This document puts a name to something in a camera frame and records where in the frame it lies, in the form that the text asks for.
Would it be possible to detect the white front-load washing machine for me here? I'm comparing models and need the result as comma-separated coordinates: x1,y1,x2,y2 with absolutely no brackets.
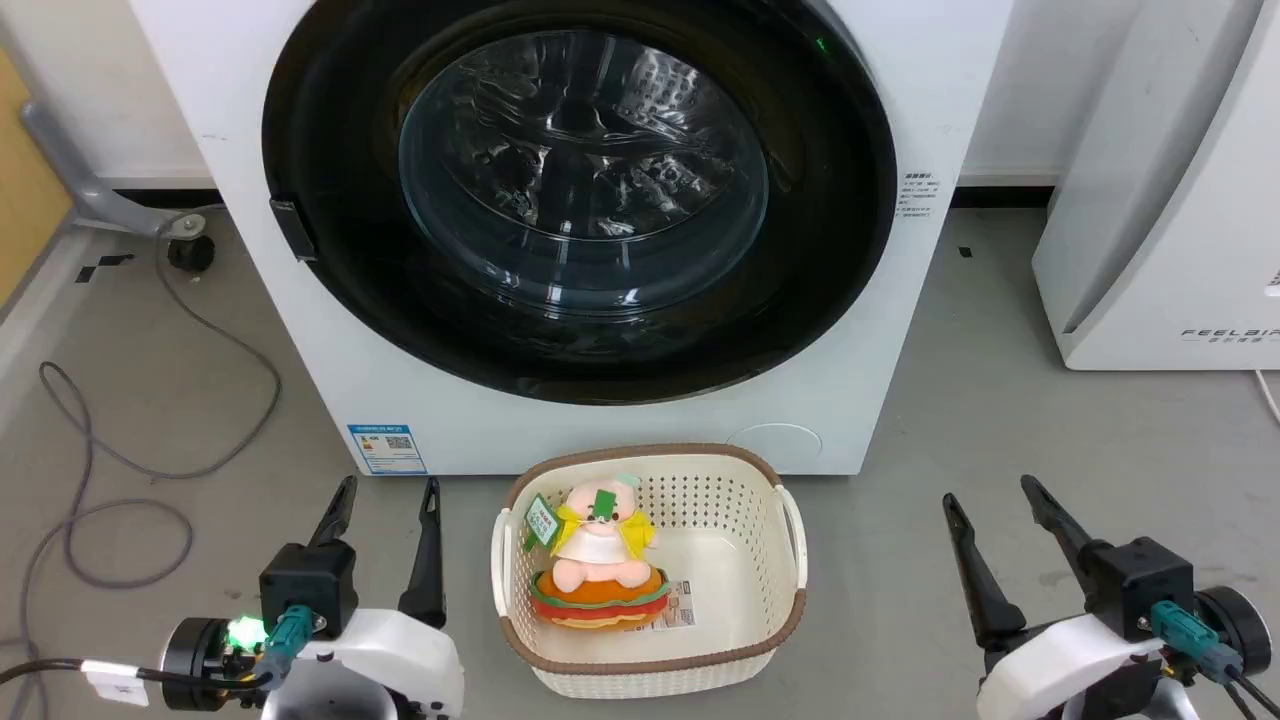
128,0,1016,477

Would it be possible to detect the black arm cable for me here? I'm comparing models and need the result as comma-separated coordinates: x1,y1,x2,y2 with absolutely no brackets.
0,655,276,693
1222,668,1280,720

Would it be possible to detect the round white filter cover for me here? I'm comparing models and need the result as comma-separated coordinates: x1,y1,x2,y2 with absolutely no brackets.
727,423,823,471

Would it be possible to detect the black caster wheel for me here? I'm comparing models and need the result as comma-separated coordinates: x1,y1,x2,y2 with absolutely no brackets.
167,233,216,273

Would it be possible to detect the teal cable connector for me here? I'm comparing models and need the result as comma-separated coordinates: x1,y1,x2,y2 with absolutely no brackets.
1149,599,1247,687
262,604,317,681

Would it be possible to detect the green hang tag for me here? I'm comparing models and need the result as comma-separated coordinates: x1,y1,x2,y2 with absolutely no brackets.
522,494,563,551

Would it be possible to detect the black door handle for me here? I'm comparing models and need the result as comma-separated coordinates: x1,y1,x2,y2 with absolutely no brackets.
270,199,319,263

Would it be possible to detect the grey floor cable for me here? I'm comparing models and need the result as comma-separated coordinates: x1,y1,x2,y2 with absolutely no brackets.
0,205,283,720

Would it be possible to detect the small printed text sticker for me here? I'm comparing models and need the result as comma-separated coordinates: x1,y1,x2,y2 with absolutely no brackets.
898,172,943,219

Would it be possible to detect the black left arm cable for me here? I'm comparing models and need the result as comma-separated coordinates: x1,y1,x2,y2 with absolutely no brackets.
0,655,276,693

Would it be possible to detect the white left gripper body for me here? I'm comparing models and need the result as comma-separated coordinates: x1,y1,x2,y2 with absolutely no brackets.
262,608,466,720

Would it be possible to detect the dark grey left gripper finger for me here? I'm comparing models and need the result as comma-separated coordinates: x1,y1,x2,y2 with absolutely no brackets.
308,476,358,547
398,477,447,629

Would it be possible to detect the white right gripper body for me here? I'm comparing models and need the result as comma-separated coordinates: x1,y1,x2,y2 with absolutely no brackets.
978,612,1167,720

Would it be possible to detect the cream perforated laundry basket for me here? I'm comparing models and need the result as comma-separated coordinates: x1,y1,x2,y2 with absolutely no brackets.
490,443,808,699

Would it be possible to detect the grey metal chair leg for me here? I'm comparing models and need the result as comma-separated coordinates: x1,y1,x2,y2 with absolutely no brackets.
20,100,206,241

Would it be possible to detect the pink plush doll on hamburger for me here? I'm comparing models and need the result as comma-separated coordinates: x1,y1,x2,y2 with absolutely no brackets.
527,474,673,631

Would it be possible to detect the printed paper label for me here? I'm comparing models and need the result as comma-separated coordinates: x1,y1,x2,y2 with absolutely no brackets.
655,580,697,632

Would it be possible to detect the blue energy label sticker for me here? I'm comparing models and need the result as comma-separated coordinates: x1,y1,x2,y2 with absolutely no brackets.
348,424,428,475

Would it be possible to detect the round black glass washer door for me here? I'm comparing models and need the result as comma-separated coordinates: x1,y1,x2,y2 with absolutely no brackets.
262,0,898,406

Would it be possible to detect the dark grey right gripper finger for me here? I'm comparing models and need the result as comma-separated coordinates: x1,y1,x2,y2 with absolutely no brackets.
942,493,1029,657
1020,475,1112,582

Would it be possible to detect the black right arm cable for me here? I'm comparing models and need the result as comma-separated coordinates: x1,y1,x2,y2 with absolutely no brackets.
1222,668,1280,720

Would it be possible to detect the white air purifier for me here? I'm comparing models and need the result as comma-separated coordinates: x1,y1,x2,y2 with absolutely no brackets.
1032,0,1280,371

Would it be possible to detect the wooden panel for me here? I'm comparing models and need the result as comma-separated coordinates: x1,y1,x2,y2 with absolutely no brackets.
0,50,73,306

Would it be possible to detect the teal left cable connector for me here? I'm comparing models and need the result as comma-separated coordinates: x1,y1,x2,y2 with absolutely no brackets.
262,604,317,681

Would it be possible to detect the teal right cable connector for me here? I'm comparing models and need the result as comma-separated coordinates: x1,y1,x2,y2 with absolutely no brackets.
1149,599,1247,687

